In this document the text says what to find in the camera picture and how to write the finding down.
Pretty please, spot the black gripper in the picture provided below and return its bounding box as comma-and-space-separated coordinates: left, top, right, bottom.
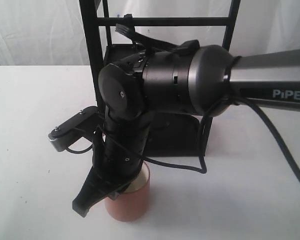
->
72, 111, 154, 216

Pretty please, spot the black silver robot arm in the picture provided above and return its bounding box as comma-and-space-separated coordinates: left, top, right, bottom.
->
72, 45, 300, 217

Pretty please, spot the black metal shelf rack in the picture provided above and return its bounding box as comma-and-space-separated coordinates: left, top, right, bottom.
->
79, 0, 241, 157

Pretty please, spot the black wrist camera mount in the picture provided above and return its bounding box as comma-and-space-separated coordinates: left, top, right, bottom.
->
48, 106, 104, 152

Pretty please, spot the black braided cable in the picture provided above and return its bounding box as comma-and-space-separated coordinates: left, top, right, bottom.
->
64, 22, 300, 201

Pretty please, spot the terracotta ceramic mug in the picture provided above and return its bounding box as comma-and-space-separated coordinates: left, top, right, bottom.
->
104, 162, 151, 222

